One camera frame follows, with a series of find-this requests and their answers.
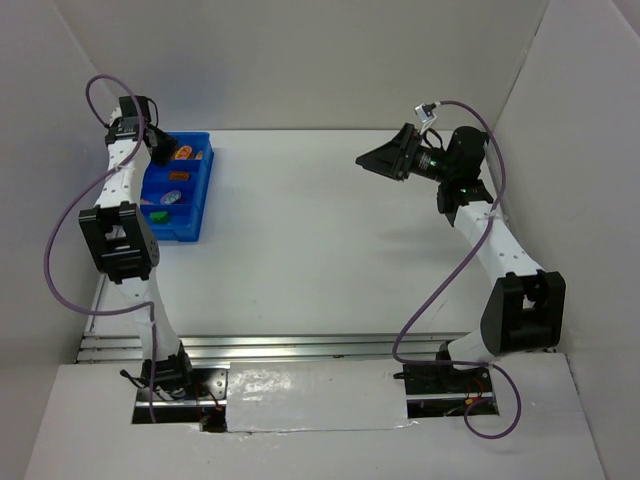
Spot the yellow oval printed lego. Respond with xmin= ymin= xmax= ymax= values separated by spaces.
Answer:
xmin=174 ymin=145 xmax=195 ymax=160

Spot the blue compartment bin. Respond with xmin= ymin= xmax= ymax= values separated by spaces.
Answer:
xmin=140 ymin=131 xmax=215 ymax=243

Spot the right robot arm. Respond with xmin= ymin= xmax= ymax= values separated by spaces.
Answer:
xmin=355 ymin=124 xmax=566 ymax=373

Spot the aluminium rail base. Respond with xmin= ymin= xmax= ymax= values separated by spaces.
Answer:
xmin=75 ymin=331 xmax=546 ymax=401

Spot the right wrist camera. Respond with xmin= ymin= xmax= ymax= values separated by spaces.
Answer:
xmin=414 ymin=101 xmax=441 ymax=132

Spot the brown orange lego brick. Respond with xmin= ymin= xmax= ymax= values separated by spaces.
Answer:
xmin=168 ymin=171 xmax=191 ymax=181

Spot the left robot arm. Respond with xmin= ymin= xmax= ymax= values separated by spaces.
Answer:
xmin=78 ymin=96 xmax=193 ymax=401

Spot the green lego block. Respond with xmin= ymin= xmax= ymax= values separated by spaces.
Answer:
xmin=149 ymin=211 xmax=170 ymax=224

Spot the white foil covered panel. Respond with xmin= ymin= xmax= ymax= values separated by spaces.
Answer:
xmin=226 ymin=360 xmax=410 ymax=433

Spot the purple oval lego piece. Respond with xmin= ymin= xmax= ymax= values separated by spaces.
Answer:
xmin=159 ymin=190 xmax=182 ymax=205

